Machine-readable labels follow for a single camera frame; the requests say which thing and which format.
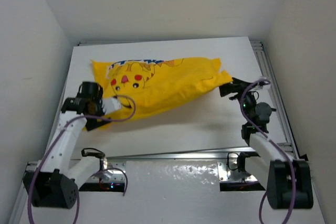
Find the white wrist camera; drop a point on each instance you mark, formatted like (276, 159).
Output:
(263, 84)
(110, 105)

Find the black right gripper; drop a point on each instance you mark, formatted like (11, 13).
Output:
(225, 89)

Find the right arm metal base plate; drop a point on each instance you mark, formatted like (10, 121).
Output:
(230, 179)

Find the yellow pillowcase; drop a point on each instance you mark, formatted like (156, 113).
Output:
(149, 87)

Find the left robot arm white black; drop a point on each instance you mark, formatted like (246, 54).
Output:
(54, 184)

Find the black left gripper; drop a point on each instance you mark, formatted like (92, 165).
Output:
(98, 99)

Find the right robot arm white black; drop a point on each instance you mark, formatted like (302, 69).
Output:
(287, 180)

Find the white front cover panel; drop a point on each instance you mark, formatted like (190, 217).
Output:
(167, 192)

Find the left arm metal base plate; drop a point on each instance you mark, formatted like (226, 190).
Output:
(111, 181)

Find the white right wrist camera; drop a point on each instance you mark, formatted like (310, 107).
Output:
(263, 84)

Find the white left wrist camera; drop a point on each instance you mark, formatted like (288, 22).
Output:
(110, 105)

